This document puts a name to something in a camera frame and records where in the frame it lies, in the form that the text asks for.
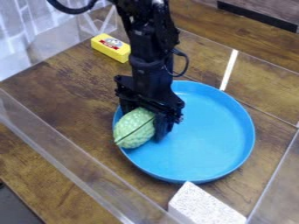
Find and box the black cable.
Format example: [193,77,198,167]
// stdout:
[46,0,191,79]

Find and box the clear acrylic enclosure wall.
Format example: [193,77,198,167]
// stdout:
[0,0,299,224]

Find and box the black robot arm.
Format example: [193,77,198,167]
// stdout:
[110,0,185,141]

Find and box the white speckled foam block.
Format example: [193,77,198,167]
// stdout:
[169,182,247,224]

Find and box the blue round plastic tray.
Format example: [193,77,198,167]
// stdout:
[121,80,257,184]

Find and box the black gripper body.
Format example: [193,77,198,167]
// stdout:
[115,56,185,123]

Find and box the green bumpy bitter gourd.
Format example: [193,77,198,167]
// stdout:
[114,108,155,149]

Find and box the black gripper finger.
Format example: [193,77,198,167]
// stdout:
[119,99,139,115]
[154,113,175,142]

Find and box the yellow rectangular block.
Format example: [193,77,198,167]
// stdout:
[91,33,131,63]

